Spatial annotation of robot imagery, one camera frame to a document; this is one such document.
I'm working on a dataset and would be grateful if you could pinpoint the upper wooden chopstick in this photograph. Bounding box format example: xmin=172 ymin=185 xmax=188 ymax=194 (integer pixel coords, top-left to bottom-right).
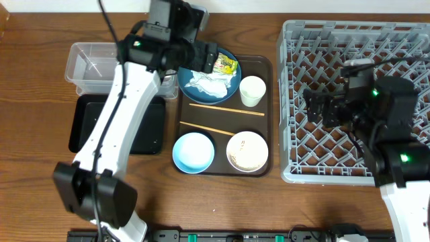
xmin=189 ymin=104 xmax=265 ymax=116

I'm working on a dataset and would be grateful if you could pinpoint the wooden chopstick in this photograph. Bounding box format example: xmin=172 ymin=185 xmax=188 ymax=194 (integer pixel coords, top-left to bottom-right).
xmin=179 ymin=121 xmax=235 ymax=136
xmin=189 ymin=104 xmax=265 ymax=116

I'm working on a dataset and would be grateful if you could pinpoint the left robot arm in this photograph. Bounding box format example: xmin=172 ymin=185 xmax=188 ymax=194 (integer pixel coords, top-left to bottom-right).
xmin=53 ymin=34 xmax=218 ymax=241

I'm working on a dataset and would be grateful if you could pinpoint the clear plastic bin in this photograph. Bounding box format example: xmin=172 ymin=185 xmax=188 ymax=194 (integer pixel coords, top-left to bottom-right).
xmin=64 ymin=42 xmax=179 ymax=100

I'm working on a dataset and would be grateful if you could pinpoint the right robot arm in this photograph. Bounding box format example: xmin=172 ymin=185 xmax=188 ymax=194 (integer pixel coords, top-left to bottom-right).
xmin=303 ymin=76 xmax=429 ymax=241

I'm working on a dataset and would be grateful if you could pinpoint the brown serving tray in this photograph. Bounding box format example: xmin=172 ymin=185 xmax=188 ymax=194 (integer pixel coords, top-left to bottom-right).
xmin=176 ymin=55 xmax=273 ymax=177

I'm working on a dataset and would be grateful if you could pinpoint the white speckled bowl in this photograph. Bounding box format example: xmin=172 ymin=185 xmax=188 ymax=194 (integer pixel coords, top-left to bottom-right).
xmin=226 ymin=131 xmax=269 ymax=173

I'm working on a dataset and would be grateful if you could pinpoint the white paper cup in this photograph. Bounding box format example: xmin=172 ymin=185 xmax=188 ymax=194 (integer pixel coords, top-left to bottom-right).
xmin=239 ymin=76 xmax=267 ymax=108

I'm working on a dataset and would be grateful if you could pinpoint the yellow green snack wrapper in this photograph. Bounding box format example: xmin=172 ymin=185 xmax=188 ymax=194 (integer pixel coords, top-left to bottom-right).
xmin=213 ymin=52 xmax=239 ymax=75

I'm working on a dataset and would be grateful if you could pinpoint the light blue bowl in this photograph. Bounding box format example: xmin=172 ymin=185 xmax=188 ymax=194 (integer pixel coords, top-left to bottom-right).
xmin=172 ymin=132 xmax=215 ymax=174

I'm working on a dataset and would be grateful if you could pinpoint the grey dishwasher rack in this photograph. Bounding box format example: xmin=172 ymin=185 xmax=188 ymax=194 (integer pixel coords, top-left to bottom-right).
xmin=277 ymin=19 xmax=429 ymax=186

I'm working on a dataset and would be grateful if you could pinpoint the lower wooden chopstick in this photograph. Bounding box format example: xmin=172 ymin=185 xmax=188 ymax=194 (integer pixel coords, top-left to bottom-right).
xmin=179 ymin=121 xmax=235 ymax=136

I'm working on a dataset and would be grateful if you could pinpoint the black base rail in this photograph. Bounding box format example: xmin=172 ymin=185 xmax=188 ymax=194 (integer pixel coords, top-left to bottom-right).
xmin=66 ymin=224 xmax=397 ymax=242

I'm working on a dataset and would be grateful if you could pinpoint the dark blue plate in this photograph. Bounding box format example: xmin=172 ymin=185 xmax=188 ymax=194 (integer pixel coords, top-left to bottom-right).
xmin=177 ymin=48 xmax=241 ymax=104

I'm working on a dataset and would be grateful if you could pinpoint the black tray bin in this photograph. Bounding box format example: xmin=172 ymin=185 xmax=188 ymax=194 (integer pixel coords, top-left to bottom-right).
xmin=69 ymin=94 xmax=165 ymax=155

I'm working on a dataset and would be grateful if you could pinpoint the white tissue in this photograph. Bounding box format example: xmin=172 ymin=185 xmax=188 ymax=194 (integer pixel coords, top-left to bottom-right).
xmin=185 ymin=71 xmax=237 ymax=98

